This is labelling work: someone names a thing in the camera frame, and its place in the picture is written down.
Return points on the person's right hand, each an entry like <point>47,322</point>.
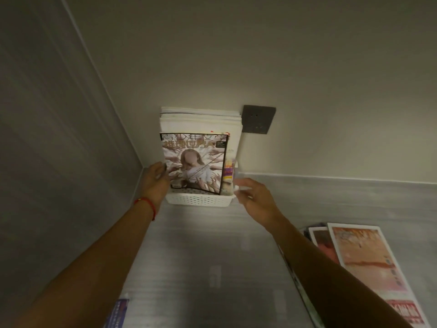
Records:
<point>259,201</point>

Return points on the person's left hand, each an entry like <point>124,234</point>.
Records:
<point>153,186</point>

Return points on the person's left thumb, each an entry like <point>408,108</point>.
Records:
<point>159,166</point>

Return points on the person's right fingers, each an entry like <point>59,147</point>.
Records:
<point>243,187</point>

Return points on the magazine with pale figure cover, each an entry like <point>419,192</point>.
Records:
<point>198,160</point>

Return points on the person's left forearm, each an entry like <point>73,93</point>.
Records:
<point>85,269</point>

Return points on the magazine with yellow cover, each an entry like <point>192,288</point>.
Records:
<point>228,174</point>

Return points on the white plastic basket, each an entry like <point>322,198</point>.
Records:
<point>198,200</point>

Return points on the stack of white magazines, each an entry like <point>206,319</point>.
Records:
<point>201,121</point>

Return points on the magazine with dark cover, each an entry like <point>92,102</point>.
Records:
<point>312,227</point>

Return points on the magazine with red cover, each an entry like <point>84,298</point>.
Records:
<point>322,242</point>

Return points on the glossy magazine with colourful edge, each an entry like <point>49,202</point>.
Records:
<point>300,286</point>

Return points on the magazine with orange cover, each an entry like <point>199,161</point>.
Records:
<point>368,256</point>

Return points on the blue cover booklet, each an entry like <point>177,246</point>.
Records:
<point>120,312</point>

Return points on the dark grey wall socket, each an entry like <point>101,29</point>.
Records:
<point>258,119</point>

